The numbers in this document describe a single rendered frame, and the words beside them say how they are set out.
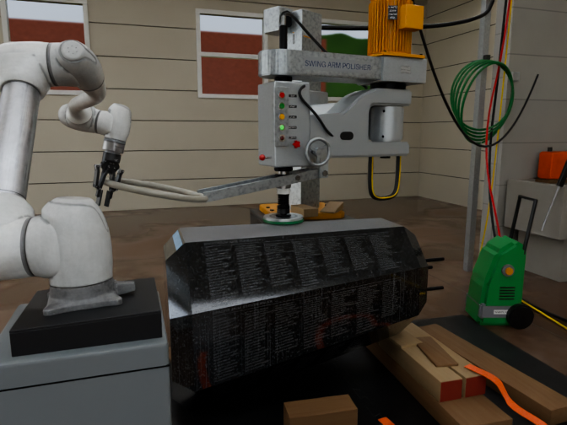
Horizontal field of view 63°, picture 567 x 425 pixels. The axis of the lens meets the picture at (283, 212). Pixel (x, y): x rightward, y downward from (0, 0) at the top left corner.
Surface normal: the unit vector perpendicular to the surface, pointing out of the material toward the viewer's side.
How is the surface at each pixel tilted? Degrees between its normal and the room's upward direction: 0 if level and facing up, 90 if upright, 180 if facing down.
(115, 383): 90
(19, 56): 59
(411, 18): 90
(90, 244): 85
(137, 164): 90
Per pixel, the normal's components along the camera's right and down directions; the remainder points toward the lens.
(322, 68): 0.43, 0.15
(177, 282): -0.51, -0.40
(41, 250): 0.11, 0.07
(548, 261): -0.95, 0.05
